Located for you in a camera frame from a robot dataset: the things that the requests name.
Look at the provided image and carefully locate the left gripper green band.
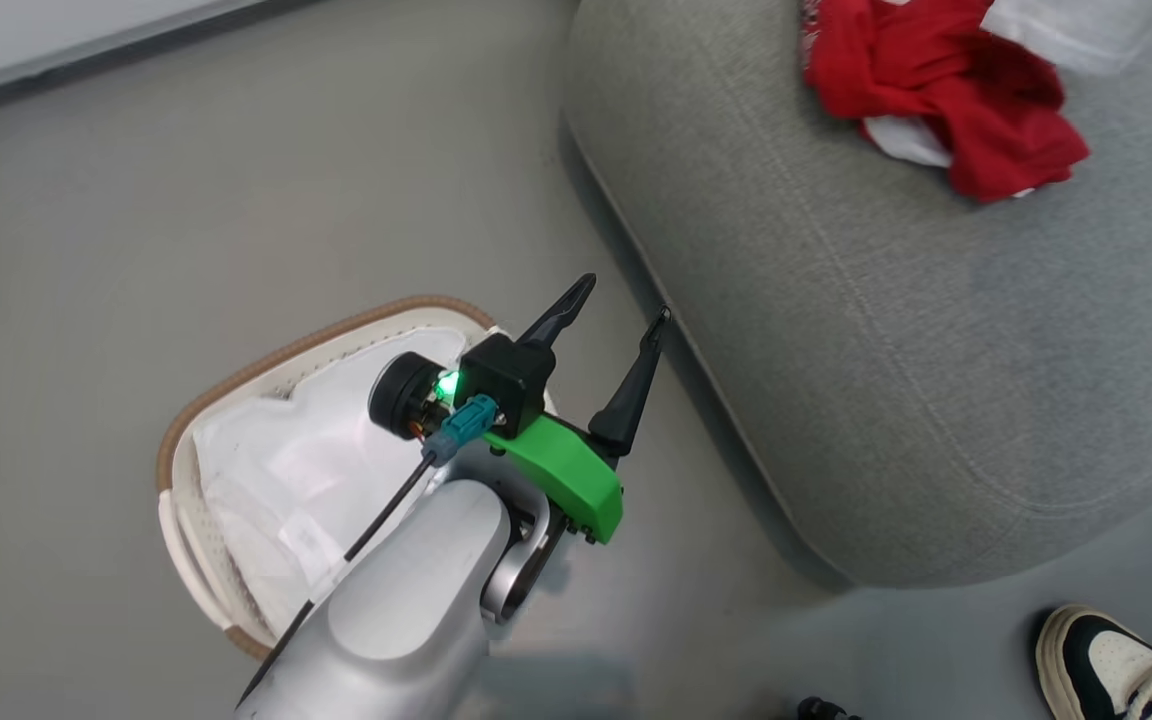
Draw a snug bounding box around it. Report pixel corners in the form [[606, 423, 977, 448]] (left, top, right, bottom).
[[368, 273, 673, 546]]

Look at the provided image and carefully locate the red basketball jersey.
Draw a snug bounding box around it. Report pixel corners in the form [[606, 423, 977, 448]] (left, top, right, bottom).
[[801, 0, 1092, 205]]

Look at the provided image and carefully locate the white garment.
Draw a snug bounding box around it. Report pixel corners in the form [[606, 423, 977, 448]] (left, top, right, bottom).
[[979, 0, 1152, 78]]

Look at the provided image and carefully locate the grey fabric sofa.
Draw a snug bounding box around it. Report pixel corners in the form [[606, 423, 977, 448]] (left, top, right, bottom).
[[563, 0, 1152, 589]]

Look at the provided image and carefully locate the white laundry basket brown rim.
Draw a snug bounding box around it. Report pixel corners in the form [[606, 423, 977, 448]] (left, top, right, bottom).
[[156, 294, 559, 663]]

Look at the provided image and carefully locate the white and black sneaker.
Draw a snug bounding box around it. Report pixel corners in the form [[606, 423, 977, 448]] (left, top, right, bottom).
[[1035, 604, 1152, 720]]

